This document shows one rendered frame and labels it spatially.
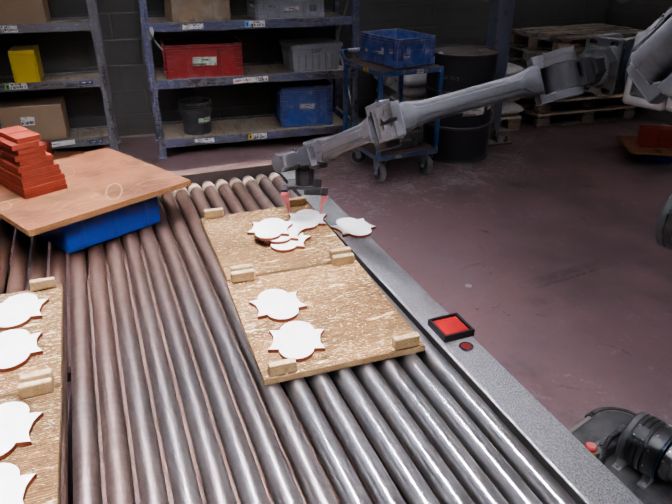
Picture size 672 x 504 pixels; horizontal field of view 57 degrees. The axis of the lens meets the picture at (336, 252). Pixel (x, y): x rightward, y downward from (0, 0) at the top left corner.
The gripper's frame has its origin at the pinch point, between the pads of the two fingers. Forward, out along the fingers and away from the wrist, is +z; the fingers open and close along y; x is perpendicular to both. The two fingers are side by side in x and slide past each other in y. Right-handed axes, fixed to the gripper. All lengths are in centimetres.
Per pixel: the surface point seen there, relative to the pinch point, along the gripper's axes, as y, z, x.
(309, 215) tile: 1.5, 0.9, -1.6
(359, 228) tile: 16.8, 2.5, -6.6
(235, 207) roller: -23.2, 4.5, 11.2
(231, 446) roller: -8, 2, -95
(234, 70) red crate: -78, 35, 368
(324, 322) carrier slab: 7, 1, -59
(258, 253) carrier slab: -11.4, 1.7, -25.3
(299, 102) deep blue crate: -24, 67, 388
